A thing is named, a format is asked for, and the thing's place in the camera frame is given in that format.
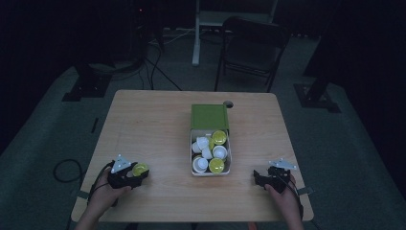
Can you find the person's left hand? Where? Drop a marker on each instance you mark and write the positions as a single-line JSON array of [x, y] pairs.
[[107, 195]]

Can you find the small black stick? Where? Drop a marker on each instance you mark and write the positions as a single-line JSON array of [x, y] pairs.
[[94, 125]]

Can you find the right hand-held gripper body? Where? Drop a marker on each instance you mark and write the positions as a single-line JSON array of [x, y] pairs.
[[278, 177]]

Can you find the pile of white capsules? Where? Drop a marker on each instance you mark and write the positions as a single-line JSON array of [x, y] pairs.
[[207, 152]]

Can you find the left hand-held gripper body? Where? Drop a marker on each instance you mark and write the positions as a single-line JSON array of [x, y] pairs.
[[119, 174]]

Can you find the black folding chair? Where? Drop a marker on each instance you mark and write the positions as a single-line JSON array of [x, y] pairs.
[[252, 48]]

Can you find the white desk frame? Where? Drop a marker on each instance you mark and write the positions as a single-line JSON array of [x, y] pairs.
[[204, 19]]

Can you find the black stand base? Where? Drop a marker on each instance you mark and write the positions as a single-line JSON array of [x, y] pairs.
[[314, 99], [89, 86]]

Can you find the person's right hand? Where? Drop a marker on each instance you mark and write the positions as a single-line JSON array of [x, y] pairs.
[[285, 199]]

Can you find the green box sleeve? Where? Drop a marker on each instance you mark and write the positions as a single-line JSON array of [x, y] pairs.
[[209, 116]]

